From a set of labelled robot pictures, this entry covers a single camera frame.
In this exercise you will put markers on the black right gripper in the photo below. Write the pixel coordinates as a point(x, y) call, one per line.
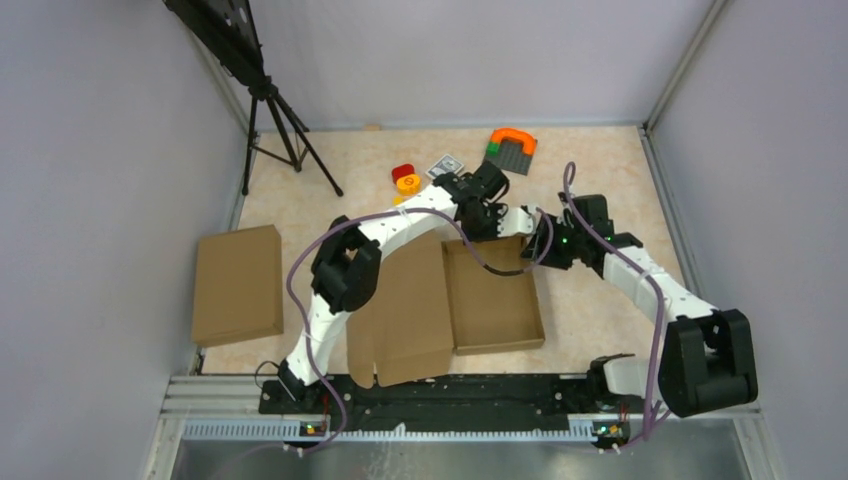
point(536, 248)

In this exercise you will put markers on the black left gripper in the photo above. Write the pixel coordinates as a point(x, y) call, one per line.
point(495, 212)

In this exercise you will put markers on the large cardboard box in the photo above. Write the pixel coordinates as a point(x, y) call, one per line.
point(433, 302)

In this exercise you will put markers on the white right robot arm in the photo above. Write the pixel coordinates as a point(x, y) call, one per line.
point(703, 359)

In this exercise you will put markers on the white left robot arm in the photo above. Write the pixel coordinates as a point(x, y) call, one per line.
point(348, 258)

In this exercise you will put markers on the blue playing card box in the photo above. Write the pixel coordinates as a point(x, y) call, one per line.
point(447, 164)

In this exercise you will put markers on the small folded cardboard box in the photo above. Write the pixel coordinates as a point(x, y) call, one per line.
point(238, 287)

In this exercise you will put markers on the green small toy brick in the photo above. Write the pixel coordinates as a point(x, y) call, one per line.
point(493, 147)

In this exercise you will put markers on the yellow oval toy block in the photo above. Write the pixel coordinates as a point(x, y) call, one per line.
point(408, 185)

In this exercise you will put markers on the red oval plastic block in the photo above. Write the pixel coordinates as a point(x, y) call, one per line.
point(401, 171)

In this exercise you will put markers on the orange arch toy block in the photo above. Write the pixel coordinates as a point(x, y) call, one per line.
point(527, 142)

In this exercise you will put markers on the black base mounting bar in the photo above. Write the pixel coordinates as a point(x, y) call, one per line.
point(455, 403)

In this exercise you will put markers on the black tripod stand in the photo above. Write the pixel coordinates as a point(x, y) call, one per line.
point(228, 30)

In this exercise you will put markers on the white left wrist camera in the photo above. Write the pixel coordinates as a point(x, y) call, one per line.
point(517, 222)

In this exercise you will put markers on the grey lego base plate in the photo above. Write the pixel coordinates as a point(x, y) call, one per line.
point(511, 159)

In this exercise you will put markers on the aluminium front rail frame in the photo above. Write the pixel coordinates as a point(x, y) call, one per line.
point(210, 428)

